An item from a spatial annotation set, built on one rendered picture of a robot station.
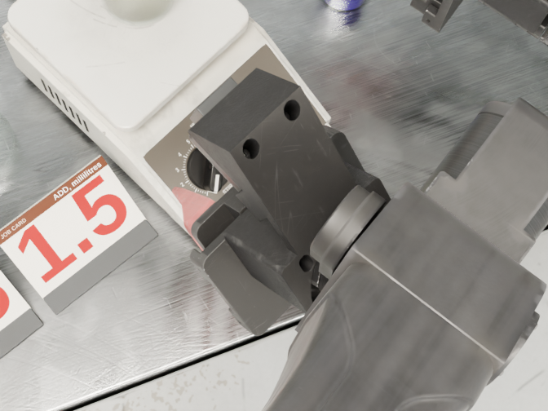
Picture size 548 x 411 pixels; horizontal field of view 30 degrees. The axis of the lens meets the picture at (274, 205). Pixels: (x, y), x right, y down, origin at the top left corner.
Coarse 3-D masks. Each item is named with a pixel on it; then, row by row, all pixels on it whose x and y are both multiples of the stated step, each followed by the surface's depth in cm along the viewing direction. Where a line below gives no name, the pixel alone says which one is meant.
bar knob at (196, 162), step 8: (192, 152) 68; (200, 152) 68; (192, 160) 68; (200, 160) 68; (208, 160) 68; (192, 168) 68; (200, 168) 69; (208, 168) 68; (192, 176) 68; (200, 176) 69; (208, 176) 68; (216, 176) 68; (200, 184) 69; (208, 184) 68; (216, 184) 68; (216, 192) 68
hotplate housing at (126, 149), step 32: (256, 32) 70; (32, 64) 69; (224, 64) 69; (288, 64) 71; (64, 96) 68; (192, 96) 68; (96, 128) 68; (160, 128) 68; (128, 160) 68; (160, 192) 68
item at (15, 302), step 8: (0, 280) 69; (0, 288) 69; (8, 288) 69; (0, 296) 69; (8, 296) 69; (0, 304) 69; (8, 304) 70; (16, 304) 70; (0, 312) 69; (8, 312) 70; (0, 320) 70
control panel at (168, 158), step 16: (256, 64) 70; (272, 64) 70; (240, 80) 69; (288, 80) 71; (208, 96) 69; (192, 112) 68; (176, 128) 68; (160, 144) 68; (176, 144) 68; (192, 144) 69; (160, 160) 68; (176, 160) 68; (160, 176) 68; (176, 176) 68; (208, 192) 69; (224, 192) 70
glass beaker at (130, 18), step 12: (108, 0) 65; (120, 0) 64; (132, 0) 64; (144, 0) 64; (156, 0) 65; (168, 0) 66; (108, 12) 67; (120, 12) 66; (132, 12) 65; (144, 12) 65; (156, 12) 66; (132, 24) 67; (144, 24) 67
